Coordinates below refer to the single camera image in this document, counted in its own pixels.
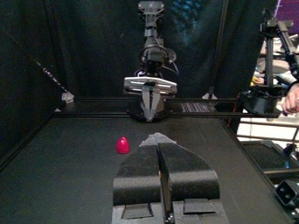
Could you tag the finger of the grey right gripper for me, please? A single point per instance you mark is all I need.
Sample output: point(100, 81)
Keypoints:
point(156, 102)
point(146, 102)

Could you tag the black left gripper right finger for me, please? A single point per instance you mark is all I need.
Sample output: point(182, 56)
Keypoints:
point(192, 175)

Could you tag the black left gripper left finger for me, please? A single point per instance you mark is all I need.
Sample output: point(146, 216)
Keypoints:
point(137, 175)

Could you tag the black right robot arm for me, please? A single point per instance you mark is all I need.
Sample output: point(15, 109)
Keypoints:
point(153, 35)

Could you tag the person's hand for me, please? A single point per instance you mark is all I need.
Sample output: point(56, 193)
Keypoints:
point(292, 100)

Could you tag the white striped label sticker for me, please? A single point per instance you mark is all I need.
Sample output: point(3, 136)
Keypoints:
point(196, 107)

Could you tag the red toy strawberry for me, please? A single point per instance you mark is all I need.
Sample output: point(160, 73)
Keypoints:
point(124, 145)

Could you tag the black backdrop cloth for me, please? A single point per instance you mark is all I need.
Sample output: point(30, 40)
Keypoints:
point(23, 73)
point(101, 43)

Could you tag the black mesh chair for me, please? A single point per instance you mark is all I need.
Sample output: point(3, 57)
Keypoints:
point(269, 156)

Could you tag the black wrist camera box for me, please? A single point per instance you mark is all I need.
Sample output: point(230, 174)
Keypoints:
point(156, 58)

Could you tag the black frame rail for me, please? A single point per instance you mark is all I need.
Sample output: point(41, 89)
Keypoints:
point(98, 114)

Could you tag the white post foot bracket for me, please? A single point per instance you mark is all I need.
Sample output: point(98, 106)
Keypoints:
point(210, 95)
point(69, 97)

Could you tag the black frame post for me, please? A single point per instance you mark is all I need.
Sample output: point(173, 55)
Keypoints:
point(220, 43)

